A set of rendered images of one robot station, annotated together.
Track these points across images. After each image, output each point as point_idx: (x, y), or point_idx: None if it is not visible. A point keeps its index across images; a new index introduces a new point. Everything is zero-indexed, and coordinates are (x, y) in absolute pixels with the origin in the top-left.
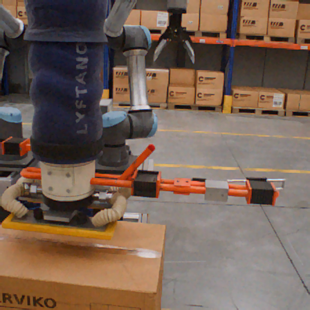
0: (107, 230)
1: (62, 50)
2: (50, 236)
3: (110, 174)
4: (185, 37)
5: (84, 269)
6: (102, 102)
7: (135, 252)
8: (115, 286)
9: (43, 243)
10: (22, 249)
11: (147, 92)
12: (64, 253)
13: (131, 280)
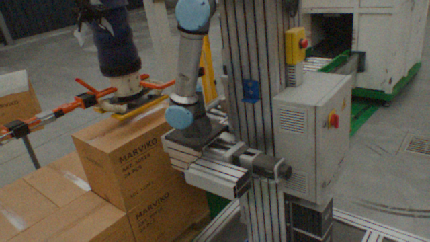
0: (97, 107)
1: None
2: (147, 115)
3: (107, 90)
4: (73, 17)
5: (110, 121)
6: (293, 96)
7: (100, 136)
8: (89, 126)
9: (144, 113)
10: (146, 109)
11: (177, 80)
12: (128, 117)
13: (85, 130)
